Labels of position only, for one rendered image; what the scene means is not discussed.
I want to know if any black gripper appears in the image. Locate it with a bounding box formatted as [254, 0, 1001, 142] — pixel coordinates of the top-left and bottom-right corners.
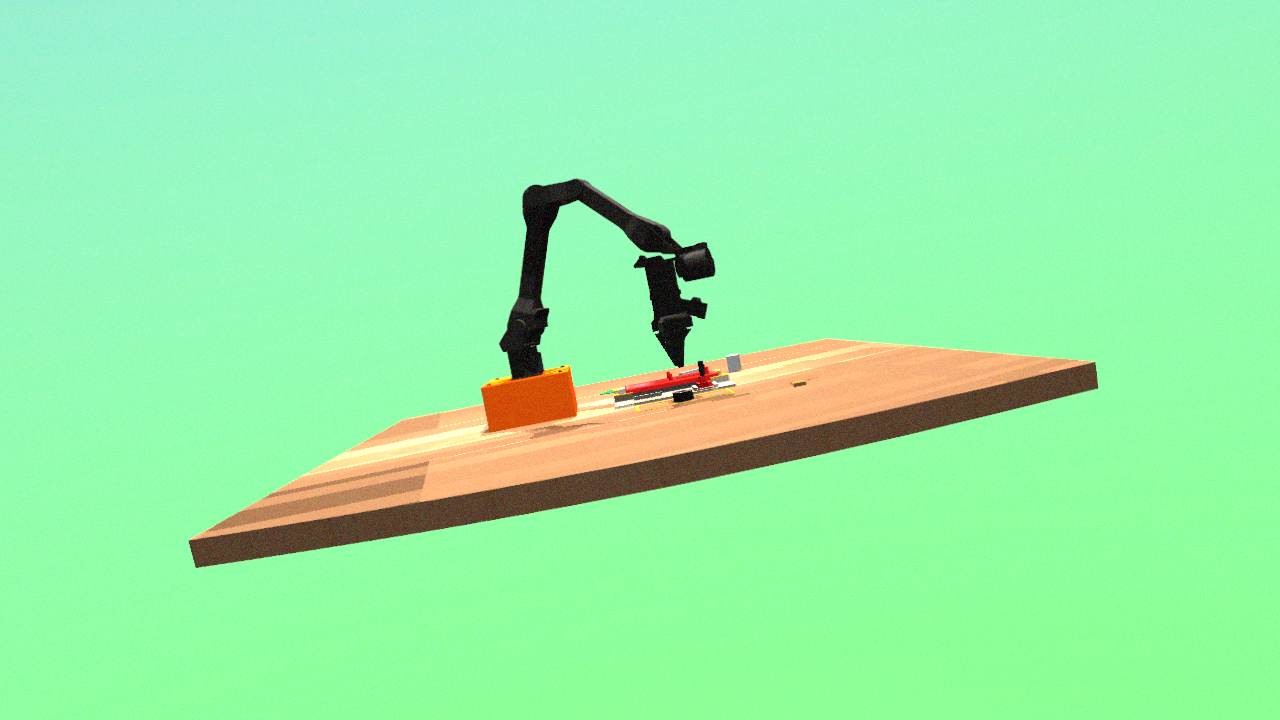
[649, 284, 692, 368]

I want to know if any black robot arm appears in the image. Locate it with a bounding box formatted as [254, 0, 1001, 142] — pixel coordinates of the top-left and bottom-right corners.
[499, 178, 716, 380]

